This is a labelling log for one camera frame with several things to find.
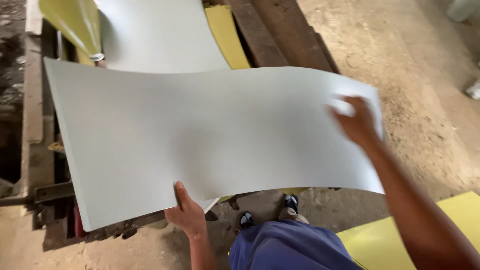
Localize person's right hand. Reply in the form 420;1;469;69
326;96;384;151

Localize person's left hand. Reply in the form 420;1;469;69
164;181;209;241

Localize large white flexible sheet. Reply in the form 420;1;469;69
43;57;386;233

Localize rusty metal beams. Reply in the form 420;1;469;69
224;0;342;74

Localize person's right black sandal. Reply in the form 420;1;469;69
283;194;300;214

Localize person's black sandal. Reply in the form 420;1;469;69
283;194;300;214
234;211;256;237

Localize person's khaki trousers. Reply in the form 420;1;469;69
278;207;310;225

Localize grey crumpled object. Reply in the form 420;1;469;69
465;78;480;100

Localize yellow flat sheet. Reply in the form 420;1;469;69
203;4;251;70

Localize stack of yellow sheets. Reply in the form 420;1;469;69
335;191;480;270

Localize person's left black sandal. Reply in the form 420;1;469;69
234;211;256;237

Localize person's blue shirt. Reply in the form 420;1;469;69
228;219;364;270

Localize white cylindrical container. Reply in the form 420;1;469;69
446;0;480;23

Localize white curved sheet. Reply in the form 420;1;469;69
97;0;232;74

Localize rusty metal work machine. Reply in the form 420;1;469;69
0;19;263;252

